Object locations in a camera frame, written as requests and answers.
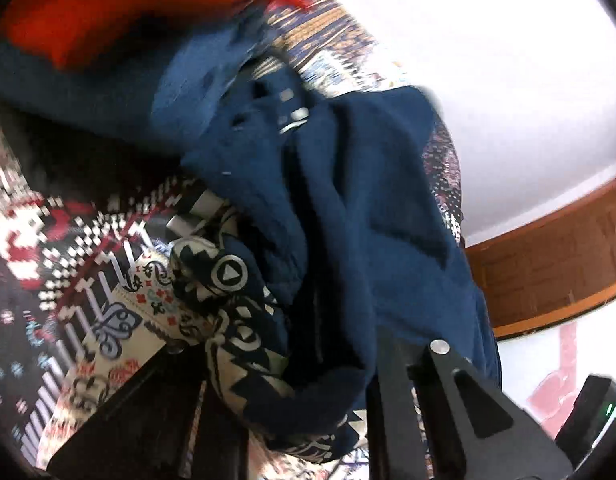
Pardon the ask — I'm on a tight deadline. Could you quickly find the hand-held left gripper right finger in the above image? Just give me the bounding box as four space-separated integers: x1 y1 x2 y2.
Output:
365 327 575 480

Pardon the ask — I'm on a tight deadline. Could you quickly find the navy patterned jacket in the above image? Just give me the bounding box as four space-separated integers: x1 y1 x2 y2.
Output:
168 65 504 465

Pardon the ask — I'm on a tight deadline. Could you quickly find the blue garment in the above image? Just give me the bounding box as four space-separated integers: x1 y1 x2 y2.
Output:
0 10 289 157

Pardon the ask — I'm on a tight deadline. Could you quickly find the red garment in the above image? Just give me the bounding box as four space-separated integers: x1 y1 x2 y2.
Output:
0 0 323 72

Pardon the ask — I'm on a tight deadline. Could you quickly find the black garment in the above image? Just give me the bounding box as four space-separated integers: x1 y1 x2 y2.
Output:
0 105 199 202

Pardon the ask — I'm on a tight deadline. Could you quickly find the patchwork printed blanket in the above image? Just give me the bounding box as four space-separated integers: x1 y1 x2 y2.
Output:
0 0 467 480

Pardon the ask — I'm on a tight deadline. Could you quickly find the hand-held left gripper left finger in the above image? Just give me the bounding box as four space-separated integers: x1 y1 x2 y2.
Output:
46 342 251 480

